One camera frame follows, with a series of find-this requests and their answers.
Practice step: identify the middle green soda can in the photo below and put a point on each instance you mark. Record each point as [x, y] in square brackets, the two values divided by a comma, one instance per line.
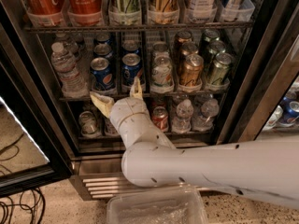
[212, 49]

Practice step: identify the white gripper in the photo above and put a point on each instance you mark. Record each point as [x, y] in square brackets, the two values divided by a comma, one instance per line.
[127, 108]

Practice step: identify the water bottle shelf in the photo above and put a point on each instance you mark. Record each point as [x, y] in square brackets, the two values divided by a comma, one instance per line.
[181, 122]
[204, 116]
[70, 44]
[66, 68]

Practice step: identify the front white green soda can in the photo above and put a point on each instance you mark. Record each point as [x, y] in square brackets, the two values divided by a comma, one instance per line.
[161, 75]

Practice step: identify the right coca-cola bottle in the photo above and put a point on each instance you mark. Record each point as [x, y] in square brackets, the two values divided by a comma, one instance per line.
[85, 12]

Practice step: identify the rear water bottle middle shelf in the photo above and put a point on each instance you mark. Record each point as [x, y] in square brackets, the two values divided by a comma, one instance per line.
[70, 44]

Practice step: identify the clear plastic bin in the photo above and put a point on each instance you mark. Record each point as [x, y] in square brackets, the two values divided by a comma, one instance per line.
[172, 205]

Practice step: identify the pepsi can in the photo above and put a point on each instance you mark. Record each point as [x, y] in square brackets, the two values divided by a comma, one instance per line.
[131, 67]
[103, 51]
[130, 46]
[103, 38]
[103, 79]

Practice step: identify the white green soda can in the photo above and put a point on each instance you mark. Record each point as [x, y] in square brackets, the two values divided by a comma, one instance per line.
[160, 48]
[161, 75]

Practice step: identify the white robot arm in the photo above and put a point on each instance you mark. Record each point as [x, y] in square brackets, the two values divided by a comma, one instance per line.
[265, 170]

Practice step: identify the steel fridge base grille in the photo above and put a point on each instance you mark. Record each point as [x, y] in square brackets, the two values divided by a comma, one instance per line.
[98, 177]

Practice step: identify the silver can bottom shelf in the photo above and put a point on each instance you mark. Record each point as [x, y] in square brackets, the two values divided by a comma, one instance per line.
[88, 125]

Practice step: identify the right water bottle bottom shelf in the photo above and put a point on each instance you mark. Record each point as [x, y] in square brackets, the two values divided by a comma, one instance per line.
[204, 116]

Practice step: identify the upper wire shelf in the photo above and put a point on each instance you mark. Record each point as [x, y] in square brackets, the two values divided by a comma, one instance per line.
[137, 28]

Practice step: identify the middle gold soda can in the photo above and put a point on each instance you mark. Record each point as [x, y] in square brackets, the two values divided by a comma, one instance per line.
[187, 48]

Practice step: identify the pepsi can right compartment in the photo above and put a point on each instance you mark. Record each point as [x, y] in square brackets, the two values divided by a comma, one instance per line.
[290, 114]

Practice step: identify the front water bottle middle shelf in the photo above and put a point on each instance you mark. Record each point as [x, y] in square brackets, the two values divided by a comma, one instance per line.
[66, 68]

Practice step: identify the rear white green soda can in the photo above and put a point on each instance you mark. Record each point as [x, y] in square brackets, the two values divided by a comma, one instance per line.
[160, 48]

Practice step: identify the red can bottom shelf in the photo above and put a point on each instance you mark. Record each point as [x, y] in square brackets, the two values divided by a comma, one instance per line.
[160, 118]

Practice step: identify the middle wire shelf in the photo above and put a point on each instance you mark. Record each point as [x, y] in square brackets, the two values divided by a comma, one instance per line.
[145, 95]

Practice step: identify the wire shelf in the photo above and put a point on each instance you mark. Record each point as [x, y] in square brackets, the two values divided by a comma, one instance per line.
[145, 95]
[137, 28]

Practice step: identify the rear gold soda can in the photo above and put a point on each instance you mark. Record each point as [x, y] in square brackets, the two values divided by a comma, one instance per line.
[180, 38]

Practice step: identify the green soda bottle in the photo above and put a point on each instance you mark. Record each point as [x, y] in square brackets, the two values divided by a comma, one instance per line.
[124, 12]

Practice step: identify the right fridge door frame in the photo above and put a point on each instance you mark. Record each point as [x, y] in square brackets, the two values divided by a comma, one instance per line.
[266, 67]

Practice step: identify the gold soda bottle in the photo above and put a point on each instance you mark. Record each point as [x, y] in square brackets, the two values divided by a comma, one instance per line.
[163, 11]

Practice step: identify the white labelled bottle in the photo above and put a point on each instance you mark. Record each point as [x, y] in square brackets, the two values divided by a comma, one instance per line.
[199, 11]

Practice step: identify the blue labelled bottle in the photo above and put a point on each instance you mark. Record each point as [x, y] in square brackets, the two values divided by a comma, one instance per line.
[234, 10]

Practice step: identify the gold soda can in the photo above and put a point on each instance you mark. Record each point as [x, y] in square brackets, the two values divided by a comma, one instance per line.
[190, 74]
[180, 38]
[187, 48]

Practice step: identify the open fridge glass door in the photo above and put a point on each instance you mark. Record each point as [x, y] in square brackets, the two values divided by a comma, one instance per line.
[23, 102]

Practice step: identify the front gold soda can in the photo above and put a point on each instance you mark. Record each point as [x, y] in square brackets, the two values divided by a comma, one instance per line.
[190, 74]

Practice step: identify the left water bottle bottom shelf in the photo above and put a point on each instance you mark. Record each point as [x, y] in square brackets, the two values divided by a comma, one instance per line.
[181, 122]

